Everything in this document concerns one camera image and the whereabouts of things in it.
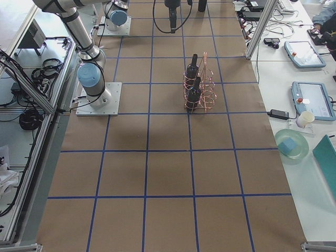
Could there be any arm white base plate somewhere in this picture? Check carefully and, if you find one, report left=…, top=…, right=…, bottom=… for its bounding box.
left=97, top=16, right=132, bottom=37
left=76, top=82, right=122, bottom=116

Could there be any blue teach pendant near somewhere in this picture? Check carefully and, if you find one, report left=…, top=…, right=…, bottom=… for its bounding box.
left=291, top=81, right=335, bottom=121

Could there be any coiled black cable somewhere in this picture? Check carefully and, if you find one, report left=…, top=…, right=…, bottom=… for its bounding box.
left=18, top=109, right=44, bottom=131

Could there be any black braided left cable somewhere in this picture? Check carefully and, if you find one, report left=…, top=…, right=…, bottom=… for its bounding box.
left=152, top=0, right=194, bottom=34

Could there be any black power adapter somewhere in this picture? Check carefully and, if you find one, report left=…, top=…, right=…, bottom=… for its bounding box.
left=267, top=109, right=289, bottom=120

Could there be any blue teach pendant far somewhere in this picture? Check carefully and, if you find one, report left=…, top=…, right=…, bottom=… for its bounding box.
left=284, top=41, right=326, bottom=68

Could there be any dark wine bottle in basket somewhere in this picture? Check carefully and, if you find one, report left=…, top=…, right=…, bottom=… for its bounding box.
left=186, top=77, right=202, bottom=112

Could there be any copper wire wine basket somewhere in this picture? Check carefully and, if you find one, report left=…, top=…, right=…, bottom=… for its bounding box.
left=183, top=51, right=217, bottom=113

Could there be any grey control box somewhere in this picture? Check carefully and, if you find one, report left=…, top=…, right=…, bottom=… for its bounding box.
left=14, top=19, right=46, bottom=56

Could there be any teal book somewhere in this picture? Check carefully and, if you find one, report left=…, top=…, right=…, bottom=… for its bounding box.
left=312, top=134, right=335, bottom=200

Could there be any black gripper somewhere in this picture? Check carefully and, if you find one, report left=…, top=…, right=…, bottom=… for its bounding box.
left=164, top=0, right=180, bottom=34

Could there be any dark wine bottle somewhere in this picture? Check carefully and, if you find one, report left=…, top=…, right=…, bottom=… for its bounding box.
left=186, top=77, right=202, bottom=112
left=198, top=0, right=207, bottom=12

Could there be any white paper cup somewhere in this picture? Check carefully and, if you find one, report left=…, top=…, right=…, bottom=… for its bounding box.
left=296, top=111, right=315, bottom=128

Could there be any blue foam cube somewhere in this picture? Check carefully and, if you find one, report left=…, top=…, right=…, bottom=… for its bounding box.
left=278, top=138, right=297, bottom=155

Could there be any aluminium frame post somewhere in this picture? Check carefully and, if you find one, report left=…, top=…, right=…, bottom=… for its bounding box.
left=245, top=0, right=277, bottom=60

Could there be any blue teach pendant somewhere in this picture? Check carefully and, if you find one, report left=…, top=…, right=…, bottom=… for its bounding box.
left=291, top=81, right=335, bottom=121
left=284, top=41, right=326, bottom=68

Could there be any green glass plate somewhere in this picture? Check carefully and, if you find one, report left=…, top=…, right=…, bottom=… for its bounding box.
left=275, top=129, right=309, bottom=160

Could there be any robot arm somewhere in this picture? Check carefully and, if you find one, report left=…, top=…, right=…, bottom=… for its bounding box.
left=34, top=1, right=111, bottom=108
left=104, top=0, right=181, bottom=34

